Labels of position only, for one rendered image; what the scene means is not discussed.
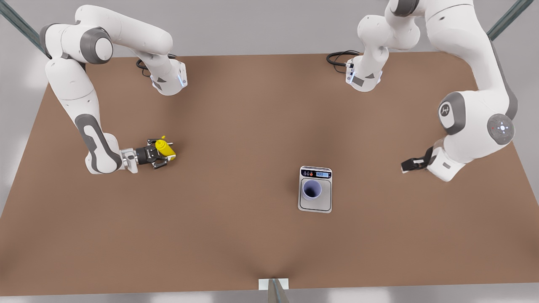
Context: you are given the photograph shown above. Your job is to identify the pale blue cup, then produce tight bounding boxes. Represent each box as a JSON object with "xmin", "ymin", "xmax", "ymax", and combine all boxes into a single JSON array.
[{"xmin": 302, "ymin": 180, "xmax": 323, "ymax": 201}]

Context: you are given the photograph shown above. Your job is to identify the black cable loop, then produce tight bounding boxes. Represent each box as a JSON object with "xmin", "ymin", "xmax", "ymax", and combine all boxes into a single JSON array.
[
  {"xmin": 136, "ymin": 53, "xmax": 178, "ymax": 78},
  {"xmin": 326, "ymin": 50, "xmax": 362, "ymax": 74}
]

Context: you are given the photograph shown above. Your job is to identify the silver frame post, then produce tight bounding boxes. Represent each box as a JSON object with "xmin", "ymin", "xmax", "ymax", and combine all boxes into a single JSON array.
[
  {"xmin": 486, "ymin": 0, "xmax": 534, "ymax": 41},
  {"xmin": 258, "ymin": 278, "xmax": 290, "ymax": 303},
  {"xmin": 0, "ymin": 0, "xmax": 46, "ymax": 56}
]

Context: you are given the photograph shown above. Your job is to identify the white digital kitchen scale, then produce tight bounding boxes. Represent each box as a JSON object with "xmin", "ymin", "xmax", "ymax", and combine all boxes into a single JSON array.
[{"xmin": 298, "ymin": 166, "xmax": 333, "ymax": 214}]

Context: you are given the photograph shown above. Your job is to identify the yellow sauce bottle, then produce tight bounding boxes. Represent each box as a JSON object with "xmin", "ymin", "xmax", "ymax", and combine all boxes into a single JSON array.
[{"xmin": 155, "ymin": 135, "xmax": 177, "ymax": 162}]

